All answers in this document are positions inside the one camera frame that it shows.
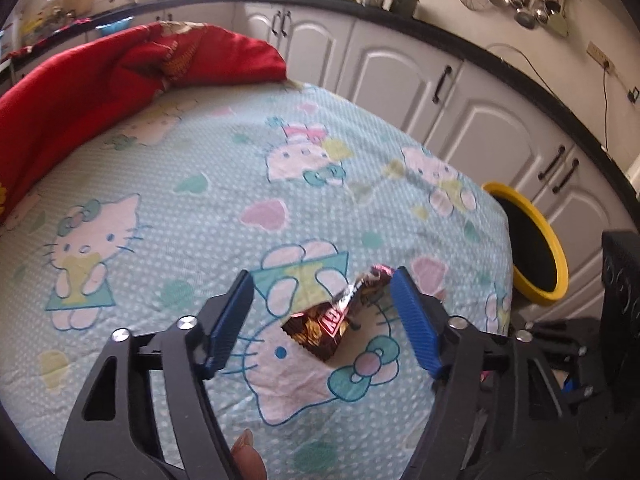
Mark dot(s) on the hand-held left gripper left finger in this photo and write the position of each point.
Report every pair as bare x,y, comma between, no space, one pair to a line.
230,325

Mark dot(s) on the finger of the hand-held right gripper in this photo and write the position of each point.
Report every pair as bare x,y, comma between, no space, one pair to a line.
565,337
580,391

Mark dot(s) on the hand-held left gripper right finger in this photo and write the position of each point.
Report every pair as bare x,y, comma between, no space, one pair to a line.
415,320

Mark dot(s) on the brown foil snack wrapper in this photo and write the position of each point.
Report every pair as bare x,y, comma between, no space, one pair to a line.
325,327

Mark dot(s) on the black yellow-rimmed trash bin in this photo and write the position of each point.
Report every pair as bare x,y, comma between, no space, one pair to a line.
535,245

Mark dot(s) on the person's left hand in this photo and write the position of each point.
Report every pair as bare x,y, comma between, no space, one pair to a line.
249,460

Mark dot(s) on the cartoon cat print bedsheet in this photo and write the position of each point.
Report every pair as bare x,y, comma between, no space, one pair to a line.
200,210

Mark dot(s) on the white lower kitchen cabinet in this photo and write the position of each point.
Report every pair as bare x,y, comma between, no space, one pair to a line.
390,70

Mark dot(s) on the red floral blanket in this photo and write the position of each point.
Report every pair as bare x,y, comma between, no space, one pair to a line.
100,75

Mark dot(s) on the hanging green spatula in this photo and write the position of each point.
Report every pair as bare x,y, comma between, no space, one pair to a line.
559,22

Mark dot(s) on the black kitchen countertop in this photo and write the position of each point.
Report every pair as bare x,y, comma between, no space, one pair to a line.
450,27

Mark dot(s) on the dark metal pot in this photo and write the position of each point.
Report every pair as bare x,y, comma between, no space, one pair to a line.
403,4

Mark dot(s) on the blue plastic basin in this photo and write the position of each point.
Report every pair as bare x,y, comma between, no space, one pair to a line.
114,26

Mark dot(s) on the wall power socket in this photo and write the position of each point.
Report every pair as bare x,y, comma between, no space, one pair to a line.
600,56

